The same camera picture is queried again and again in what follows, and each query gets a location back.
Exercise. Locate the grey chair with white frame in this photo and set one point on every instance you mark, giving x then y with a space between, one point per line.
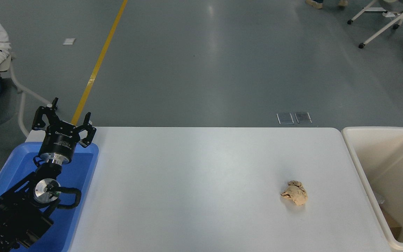
7 105

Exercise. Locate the clear floor plate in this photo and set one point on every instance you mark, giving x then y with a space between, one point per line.
303 117
285 118

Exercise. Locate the blue plastic tray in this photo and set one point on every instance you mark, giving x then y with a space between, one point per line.
82 168

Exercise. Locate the white wheeled chair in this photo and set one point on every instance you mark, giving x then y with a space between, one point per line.
402 14

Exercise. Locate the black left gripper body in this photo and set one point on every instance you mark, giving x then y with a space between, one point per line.
59 141

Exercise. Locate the white paper scrap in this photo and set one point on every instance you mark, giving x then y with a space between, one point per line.
69 41

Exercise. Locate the large pale bin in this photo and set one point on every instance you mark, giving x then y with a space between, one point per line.
397 168

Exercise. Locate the crumpled tan paper ball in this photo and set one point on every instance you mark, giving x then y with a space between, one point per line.
295 193

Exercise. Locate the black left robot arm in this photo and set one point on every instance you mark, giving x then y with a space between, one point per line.
16 217

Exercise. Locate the standing person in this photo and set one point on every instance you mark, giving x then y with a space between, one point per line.
315 3

